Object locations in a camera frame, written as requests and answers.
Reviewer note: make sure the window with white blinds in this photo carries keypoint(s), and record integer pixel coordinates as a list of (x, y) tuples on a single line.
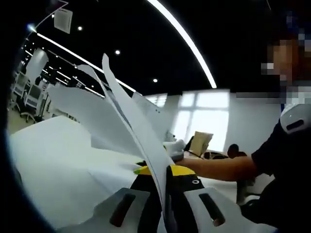
[(204, 116)]

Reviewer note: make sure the ceiling air vent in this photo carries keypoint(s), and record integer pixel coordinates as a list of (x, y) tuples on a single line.
[(63, 19)]

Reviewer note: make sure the white building pillar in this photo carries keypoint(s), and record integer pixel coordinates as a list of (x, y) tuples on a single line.
[(36, 65)]

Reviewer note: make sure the white paper sheets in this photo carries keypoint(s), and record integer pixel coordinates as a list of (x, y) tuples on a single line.
[(48, 157)]

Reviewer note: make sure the brown cardboard box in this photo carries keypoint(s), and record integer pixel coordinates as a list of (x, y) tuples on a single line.
[(201, 143)]

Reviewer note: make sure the curved ceiling light strip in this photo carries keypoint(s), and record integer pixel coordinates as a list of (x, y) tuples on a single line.
[(85, 61)]

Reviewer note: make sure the white printing papers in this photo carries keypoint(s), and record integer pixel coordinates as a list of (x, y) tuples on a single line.
[(116, 174)]

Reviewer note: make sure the wide bright ceiling light strip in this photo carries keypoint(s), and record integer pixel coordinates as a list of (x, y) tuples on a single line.
[(189, 38)]

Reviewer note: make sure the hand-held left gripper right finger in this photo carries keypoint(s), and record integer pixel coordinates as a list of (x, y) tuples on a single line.
[(184, 184)]

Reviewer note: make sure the white mesh office chair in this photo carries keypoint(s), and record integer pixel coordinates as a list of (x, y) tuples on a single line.
[(19, 87), (34, 102)]

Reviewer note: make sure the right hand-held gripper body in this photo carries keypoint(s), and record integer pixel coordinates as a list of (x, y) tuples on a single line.
[(177, 148)]

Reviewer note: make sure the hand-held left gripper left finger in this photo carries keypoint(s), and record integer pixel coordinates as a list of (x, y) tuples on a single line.
[(145, 194)]

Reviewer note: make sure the white wearable chest device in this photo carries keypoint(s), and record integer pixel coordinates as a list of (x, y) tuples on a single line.
[(295, 119)]

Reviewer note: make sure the white printing paper bundle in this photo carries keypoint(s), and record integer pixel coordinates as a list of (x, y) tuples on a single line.
[(145, 145)]

